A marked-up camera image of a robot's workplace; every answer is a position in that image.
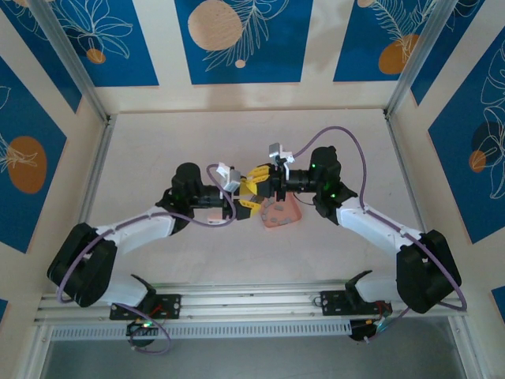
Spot pink staple tray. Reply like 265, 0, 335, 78
259, 192, 303, 231

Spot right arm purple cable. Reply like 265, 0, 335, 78
294, 126, 469, 343

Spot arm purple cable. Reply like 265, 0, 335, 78
58, 163, 238, 355
294, 126, 469, 343

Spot aluminium table edge rail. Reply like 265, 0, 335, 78
384, 113, 428, 236
77, 114, 116, 234

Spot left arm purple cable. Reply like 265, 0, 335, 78
58, 163, 238, 355

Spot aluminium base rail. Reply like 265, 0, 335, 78
36, 280, 467, 326

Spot white slotted cable duct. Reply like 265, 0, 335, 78
50, 319, 353, 341

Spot left black mount plate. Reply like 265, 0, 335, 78
109, 293, 183, 321

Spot black mount plate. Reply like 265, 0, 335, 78
320, 290, 394, 317
109, 293, 183, 321

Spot right black mount plate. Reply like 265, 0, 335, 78
320, 290, 394, 317

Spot tall aluminium frame post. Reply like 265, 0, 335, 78
28, 0, 111, 124
383, 0, 457, 119

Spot short aluminium frame bar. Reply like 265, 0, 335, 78
448, 315, 477, 379
13, 326, 54, 379

